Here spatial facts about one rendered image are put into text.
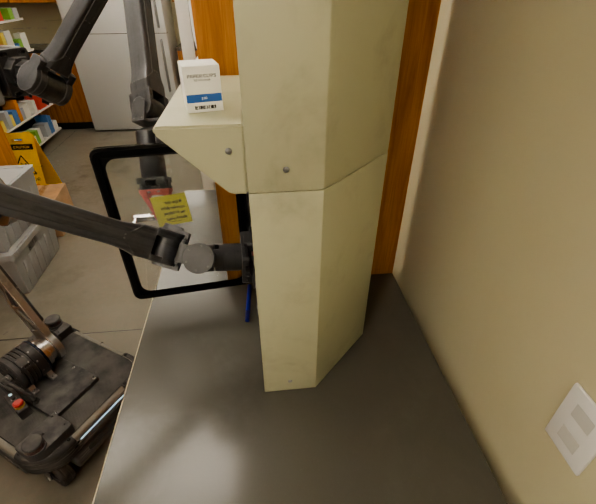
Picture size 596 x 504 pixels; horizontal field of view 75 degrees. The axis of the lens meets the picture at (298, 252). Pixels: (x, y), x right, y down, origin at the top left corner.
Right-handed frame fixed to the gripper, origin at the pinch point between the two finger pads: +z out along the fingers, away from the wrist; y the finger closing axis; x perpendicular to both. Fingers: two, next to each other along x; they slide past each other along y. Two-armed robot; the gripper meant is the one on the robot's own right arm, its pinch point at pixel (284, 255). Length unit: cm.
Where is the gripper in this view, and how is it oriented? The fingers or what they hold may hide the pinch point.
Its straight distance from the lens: 82.7
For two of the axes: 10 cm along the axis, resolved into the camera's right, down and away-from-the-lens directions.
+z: 9.8, -0.3, 1.9
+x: -0.8, 8.2, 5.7
